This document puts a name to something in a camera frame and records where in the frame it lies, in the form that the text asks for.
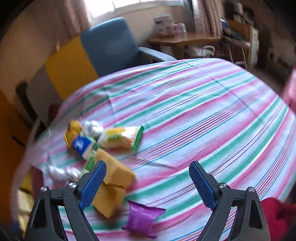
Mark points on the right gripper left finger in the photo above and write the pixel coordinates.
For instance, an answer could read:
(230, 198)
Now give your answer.
(45, 222)

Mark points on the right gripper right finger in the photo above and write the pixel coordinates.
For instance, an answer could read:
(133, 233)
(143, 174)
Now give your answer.
(249, 221)

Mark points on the yellow sponge block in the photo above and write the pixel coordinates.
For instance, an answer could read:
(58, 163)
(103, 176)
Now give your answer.
(117, 174)
(108, 199)

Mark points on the blue tissue pack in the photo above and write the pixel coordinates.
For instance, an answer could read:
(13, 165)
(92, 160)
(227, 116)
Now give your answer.
(84, 146)

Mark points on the purple snack packet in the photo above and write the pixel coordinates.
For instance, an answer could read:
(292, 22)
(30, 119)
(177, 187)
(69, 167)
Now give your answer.
(141, 218)

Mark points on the yellow tape measure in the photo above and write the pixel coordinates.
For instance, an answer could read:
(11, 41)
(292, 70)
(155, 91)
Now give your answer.
(73, 130)

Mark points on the white plastic bundle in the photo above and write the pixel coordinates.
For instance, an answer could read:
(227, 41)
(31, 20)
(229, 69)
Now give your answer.
(92, 129)

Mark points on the yellow green noodle packet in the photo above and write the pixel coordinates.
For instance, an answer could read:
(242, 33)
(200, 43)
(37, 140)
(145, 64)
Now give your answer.
(121, 137)

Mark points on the red cloth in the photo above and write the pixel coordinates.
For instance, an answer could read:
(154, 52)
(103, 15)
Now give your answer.
(279, 217)

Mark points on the green small packet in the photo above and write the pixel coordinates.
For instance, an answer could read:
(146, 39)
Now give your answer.
(89, 164)

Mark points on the striped bed sheet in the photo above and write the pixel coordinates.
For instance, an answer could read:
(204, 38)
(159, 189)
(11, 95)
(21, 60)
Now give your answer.
(207, 110)

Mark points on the cluttered shelf unit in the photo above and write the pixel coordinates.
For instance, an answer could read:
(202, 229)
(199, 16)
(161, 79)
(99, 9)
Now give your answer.
(239, 31)

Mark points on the grey yellow blue headboard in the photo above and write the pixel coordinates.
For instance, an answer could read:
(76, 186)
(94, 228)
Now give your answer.
(104, 49)

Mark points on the wooden side table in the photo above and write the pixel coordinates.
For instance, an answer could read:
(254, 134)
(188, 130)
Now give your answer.
(178, 42)

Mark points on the pink curtain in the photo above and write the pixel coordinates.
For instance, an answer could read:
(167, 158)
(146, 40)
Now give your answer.
(206, 16)

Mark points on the white box on table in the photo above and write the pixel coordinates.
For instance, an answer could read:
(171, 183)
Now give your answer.
(162, 24)

